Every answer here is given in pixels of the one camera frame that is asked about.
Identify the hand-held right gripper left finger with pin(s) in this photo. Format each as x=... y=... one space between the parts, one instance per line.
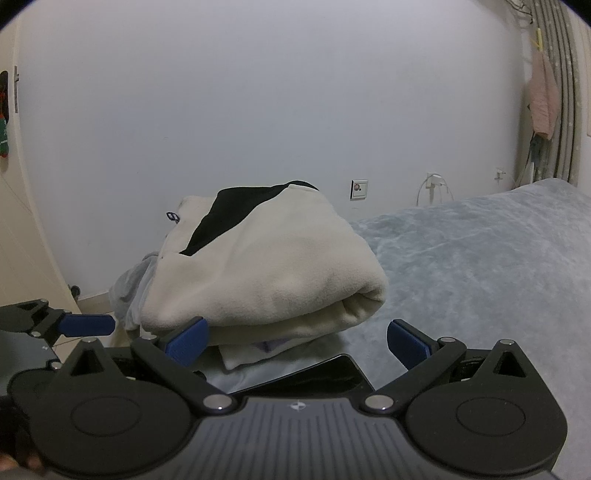
x=187 y=341

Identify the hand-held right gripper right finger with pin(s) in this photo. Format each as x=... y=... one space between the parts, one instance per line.
x=408 y=344

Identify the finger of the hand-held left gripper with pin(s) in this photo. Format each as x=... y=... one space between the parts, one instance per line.
x=87 y=325

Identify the cream fleece garment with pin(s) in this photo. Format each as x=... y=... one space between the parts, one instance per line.
x=286 y=258

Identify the person's left hand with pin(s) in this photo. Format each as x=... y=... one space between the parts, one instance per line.
x=32 y=461

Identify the black caster wheel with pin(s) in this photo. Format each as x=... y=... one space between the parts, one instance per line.
x=75 y=291

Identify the white lilac garment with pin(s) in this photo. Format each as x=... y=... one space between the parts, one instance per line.
x=258 y=353

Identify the grey-blue bed blanket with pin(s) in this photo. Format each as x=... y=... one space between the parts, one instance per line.
x=461 y=277

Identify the beige door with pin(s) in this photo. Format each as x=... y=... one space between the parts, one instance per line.
x=27 y=230

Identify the grey hanging garment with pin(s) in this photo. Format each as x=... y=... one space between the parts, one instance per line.
x=538 y=157

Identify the pink hanging garment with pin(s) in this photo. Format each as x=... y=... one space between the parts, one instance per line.
x=542 y=97

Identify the grey patterned curtain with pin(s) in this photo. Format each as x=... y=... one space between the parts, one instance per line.
x=565 y=92

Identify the yellow hanger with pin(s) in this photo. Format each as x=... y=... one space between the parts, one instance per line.
x=538 y=39

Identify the white wall socket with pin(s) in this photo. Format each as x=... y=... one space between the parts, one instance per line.
x=358 y=189

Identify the small white wall plug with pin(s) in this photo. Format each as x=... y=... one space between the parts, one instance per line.
x=500 y=175

